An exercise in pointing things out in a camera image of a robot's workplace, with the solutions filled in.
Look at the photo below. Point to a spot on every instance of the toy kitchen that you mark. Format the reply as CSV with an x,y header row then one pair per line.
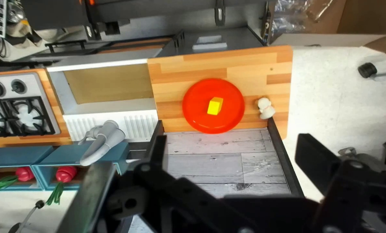
x,y
180,71

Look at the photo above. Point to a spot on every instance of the red toy radish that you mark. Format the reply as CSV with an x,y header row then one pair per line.
x,y
65,174
24,174

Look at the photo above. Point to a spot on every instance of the utensil with black knob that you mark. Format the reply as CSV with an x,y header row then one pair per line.
x,y
27,215

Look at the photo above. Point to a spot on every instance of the cardboard box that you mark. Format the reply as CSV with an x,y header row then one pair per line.
x,y
358,22

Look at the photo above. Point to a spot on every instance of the grey toy tap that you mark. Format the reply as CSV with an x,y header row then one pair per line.
x,y
105,139

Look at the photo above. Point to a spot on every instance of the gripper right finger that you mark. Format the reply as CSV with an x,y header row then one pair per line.
x,y
348,194

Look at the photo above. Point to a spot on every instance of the clear plastic bag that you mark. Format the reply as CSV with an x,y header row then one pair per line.
x,y
293,14

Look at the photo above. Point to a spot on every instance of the red plate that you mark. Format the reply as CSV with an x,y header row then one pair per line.
x,y
196,110

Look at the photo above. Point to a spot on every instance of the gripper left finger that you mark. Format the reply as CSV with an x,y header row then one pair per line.
x,y
147,194

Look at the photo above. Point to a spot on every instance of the yellow block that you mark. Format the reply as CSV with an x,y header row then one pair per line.
x,y
214,106

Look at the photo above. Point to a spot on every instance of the white toy sink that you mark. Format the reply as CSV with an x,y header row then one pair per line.
x,y
112,110

